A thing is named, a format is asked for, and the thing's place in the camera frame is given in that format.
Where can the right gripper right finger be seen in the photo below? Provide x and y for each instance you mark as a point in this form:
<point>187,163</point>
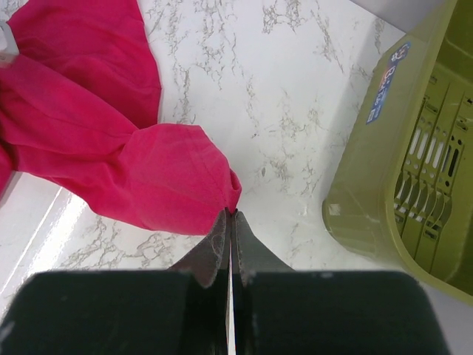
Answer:
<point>278,310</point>

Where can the olive green plastic basket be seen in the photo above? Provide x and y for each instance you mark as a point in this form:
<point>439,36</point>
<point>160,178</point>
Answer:
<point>402,193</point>

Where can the pink red t shirt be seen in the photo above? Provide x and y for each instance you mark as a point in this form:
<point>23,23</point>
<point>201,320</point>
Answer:
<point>79,108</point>

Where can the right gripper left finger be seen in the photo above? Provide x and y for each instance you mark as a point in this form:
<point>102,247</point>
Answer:
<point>178,310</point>

